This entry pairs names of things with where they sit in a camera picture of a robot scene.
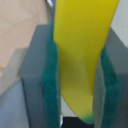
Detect gripper grey left finger with green pad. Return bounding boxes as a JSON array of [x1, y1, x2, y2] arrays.
[[20, 21, 60, 128]]

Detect yellow toy banana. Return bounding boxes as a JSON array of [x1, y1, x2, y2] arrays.
[[54, 0, 119, 124]]

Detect gripper grey right finger with green pad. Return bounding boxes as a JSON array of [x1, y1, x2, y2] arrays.
[[93, 29, 128, 128]]

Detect round wooden plate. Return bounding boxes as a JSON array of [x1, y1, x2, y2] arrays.
[[0, 0, 49, 72]]

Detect woven beige placemat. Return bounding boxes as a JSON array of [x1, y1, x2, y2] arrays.
[[112, 0, 128, 46]]

